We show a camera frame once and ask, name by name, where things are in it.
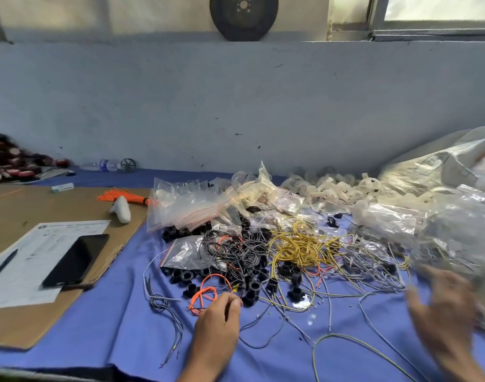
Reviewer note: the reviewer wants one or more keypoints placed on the person's left hand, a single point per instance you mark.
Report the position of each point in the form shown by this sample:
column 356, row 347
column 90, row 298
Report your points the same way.
column 214, row 334

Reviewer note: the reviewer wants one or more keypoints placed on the person's right hand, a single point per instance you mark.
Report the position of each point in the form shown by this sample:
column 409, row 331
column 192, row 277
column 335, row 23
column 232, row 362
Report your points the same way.
column 445, row 318

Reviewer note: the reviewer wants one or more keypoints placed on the red-zip plastic bag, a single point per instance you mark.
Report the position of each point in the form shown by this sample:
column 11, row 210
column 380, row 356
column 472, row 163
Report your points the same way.
column 186, row 252

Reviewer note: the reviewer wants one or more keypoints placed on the pile of black plastic rings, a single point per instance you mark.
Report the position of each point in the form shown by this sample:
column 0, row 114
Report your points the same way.
column 175, row 232

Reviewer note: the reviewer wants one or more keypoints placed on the pile of large plastic bags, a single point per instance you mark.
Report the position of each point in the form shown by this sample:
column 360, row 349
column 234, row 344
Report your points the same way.
column 457, row 203

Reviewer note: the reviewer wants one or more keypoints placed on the stack of plastic bags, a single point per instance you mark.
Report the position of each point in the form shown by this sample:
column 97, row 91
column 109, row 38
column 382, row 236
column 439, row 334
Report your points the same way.
column 183, row 204

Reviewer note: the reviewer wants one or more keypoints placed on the heap of plastic bags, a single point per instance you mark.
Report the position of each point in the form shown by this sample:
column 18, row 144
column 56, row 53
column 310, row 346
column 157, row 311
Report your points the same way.
column 254, row 195

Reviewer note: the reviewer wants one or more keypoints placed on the pile of white plastic wheels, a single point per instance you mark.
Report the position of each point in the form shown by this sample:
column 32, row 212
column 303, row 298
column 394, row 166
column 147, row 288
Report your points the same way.
column 346, row 187

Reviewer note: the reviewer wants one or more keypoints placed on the blue cloth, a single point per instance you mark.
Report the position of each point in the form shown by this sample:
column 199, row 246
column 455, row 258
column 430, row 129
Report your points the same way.
column 107, row 330

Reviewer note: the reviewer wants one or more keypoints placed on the white handheld device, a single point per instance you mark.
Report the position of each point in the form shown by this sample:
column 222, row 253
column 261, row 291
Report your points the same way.
column 121, row 209

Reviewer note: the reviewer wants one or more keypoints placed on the black smartphone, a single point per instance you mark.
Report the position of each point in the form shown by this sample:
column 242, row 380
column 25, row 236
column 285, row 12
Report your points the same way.
column 75, row 261

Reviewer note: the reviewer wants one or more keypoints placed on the orange tie bundle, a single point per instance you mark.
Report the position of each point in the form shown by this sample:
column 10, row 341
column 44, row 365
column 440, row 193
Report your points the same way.
column 119, row 196

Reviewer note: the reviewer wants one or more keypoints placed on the black round wheel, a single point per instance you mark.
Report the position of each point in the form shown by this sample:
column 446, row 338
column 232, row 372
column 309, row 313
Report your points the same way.
column 128, row 164

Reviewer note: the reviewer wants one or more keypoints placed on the white paper sheet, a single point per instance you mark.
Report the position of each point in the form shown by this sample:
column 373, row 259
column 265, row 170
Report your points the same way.
column 27, row 262

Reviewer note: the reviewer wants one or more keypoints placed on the clear plastic water bottle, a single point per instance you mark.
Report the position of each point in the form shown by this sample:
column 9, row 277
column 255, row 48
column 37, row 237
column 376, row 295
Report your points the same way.
column 103, row 165

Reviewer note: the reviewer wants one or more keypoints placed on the brown cardboard sheet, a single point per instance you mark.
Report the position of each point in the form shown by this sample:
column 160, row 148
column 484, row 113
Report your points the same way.
column 51, row 207

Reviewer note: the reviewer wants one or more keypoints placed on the small white label card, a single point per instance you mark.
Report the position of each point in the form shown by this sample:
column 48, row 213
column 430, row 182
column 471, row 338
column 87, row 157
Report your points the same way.
column 62, row 187

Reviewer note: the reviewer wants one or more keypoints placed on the black pen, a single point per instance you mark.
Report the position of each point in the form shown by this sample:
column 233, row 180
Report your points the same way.
column 2, row 268

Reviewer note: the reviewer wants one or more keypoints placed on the black round object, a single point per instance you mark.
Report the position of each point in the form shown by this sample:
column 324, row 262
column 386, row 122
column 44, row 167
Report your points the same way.
column 244, row 16

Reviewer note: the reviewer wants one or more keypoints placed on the window frame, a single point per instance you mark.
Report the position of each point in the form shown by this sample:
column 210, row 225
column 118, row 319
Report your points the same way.
column 425, row 27

